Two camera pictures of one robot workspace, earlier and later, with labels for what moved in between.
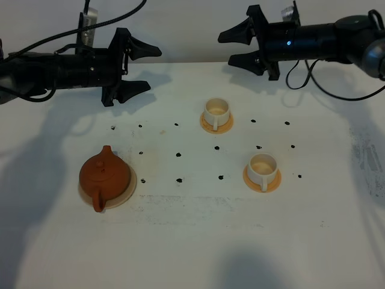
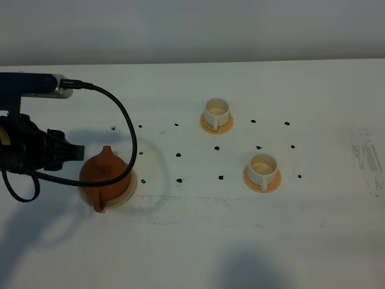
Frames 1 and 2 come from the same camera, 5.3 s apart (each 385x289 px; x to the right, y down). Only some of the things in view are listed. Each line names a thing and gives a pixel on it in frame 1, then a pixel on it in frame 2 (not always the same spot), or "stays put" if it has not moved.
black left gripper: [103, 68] -> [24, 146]
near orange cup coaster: [256, 187] stays put
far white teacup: [216, 111] stays put
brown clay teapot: [104, 177] stays put
